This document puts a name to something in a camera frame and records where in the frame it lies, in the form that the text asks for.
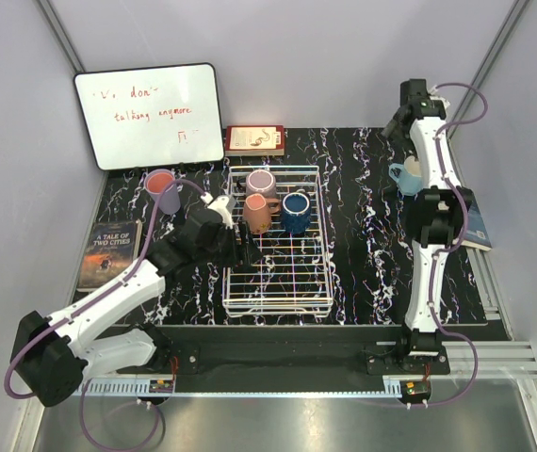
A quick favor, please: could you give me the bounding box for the A Tale of Two Cities book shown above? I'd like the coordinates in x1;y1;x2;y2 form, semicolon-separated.
76;220;142;292

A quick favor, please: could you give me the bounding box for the blue book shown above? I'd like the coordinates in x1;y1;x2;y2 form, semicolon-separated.
458;186;492;251

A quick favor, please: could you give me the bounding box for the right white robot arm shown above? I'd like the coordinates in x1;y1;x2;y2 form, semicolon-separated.
382;78;473;374

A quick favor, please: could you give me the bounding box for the light blue faceted mug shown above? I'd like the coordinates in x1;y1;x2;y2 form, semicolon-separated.
388;155;423;196

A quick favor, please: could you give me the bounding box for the mauve mug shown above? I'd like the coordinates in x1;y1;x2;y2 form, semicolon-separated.
245;169;277;198

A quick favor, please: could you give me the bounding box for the dark blue mug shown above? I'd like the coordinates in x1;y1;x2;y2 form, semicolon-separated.
281;191;311;234

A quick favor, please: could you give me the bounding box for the red book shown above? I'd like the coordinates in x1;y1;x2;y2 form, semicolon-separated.
225;125;285;157

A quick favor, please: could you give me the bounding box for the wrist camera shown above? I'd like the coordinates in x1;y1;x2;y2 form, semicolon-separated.
429;86;450;110
201;192;236;229

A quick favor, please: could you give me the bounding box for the salmon square mug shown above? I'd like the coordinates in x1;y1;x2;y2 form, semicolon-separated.
243;193;281;234

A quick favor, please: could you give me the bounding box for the coral pink tumbler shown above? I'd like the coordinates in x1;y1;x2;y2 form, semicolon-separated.
145;170;174;195

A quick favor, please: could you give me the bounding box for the white wire dish rack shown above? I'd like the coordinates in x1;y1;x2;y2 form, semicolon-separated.
222;165;334;317

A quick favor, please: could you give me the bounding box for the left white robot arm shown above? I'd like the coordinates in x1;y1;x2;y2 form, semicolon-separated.
9;208;263;407

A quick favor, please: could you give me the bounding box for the white dry-erase board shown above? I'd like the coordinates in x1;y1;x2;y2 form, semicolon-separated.
73;62;224;170

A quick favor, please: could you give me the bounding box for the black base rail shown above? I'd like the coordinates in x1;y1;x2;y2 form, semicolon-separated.
89;323;458;395

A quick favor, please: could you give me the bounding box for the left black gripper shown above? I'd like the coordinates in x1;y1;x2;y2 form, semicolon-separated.
196;221;263;267

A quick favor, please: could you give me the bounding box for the lavender tumbler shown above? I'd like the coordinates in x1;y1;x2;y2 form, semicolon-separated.
144;169;181;215

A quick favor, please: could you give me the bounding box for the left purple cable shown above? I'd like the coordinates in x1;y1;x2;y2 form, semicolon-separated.
3;178;213;451

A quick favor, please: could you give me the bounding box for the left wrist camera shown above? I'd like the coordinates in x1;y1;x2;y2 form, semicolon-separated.
201;192;236;229

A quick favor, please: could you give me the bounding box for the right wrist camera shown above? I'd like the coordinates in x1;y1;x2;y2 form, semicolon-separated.
429;86;450;110

